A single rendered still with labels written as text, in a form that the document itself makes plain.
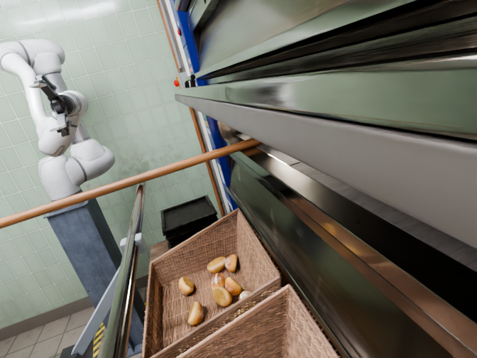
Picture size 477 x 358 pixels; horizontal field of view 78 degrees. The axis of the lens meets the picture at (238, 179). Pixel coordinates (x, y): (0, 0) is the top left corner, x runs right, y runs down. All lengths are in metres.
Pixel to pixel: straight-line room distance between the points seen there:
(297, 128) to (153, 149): 2.11
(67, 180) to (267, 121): 1.62
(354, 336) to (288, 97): 0.52
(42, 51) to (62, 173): 0.62
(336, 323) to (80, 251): 1.48
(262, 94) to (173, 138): 2.04
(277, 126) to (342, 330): 0.52
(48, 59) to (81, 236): 0.93
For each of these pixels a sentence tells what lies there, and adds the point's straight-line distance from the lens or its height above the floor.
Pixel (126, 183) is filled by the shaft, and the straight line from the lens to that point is 1.03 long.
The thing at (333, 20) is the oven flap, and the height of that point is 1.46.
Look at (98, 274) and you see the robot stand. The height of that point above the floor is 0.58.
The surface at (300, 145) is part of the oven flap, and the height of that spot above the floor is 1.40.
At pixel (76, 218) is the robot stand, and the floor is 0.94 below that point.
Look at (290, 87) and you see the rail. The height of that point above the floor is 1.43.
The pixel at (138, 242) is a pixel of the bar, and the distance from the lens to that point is 0.67.
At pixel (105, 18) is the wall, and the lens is 2.27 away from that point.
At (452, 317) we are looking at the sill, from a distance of 0.39.
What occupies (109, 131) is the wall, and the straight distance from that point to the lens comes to 2.25.
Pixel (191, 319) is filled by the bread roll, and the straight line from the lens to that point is 1.23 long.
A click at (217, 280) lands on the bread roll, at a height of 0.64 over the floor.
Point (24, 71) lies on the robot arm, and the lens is 1.68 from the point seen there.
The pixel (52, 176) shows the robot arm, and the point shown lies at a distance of 1.76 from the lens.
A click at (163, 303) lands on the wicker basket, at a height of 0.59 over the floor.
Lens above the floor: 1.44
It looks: 20 degrees down
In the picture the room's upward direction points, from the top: 15 degrees counter-clockwise
